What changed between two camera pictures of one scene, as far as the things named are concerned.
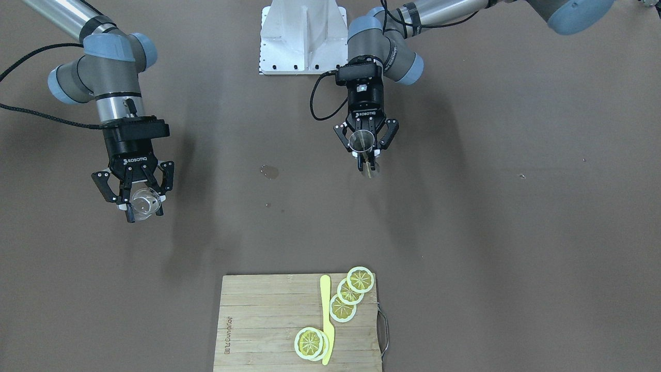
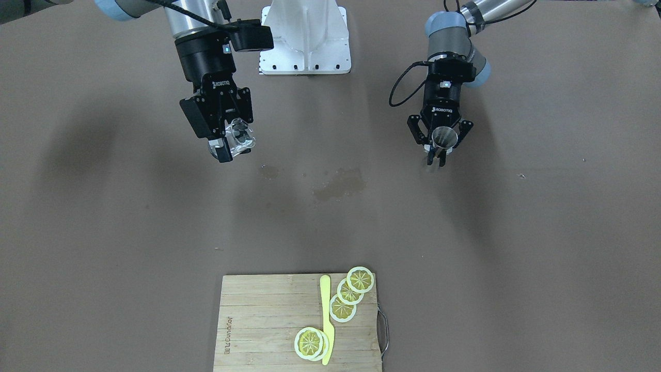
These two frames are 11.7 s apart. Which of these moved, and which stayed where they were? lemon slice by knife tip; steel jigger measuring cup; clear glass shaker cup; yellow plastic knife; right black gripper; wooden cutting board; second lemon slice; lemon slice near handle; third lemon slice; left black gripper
Moved: steel jigger measuring cup; left black gripper; clear glass shaker cup; right black gripper
Stayed: second lemon slice; lemon slice by knife tip; lemon slice near handle; wooden cutting board; third lemon slice; yellow plastic knife
